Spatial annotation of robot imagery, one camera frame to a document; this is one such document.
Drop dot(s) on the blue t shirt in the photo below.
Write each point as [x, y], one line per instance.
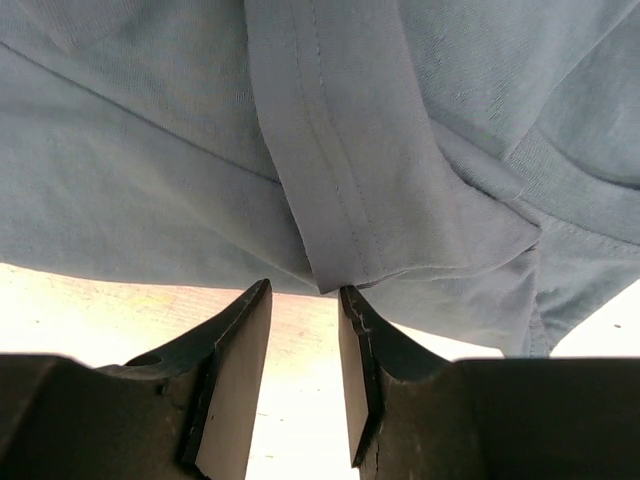
[472, 166]

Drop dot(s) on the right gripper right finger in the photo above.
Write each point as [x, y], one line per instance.
[371, 348]

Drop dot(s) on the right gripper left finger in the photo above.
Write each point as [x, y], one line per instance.
[227, 354]

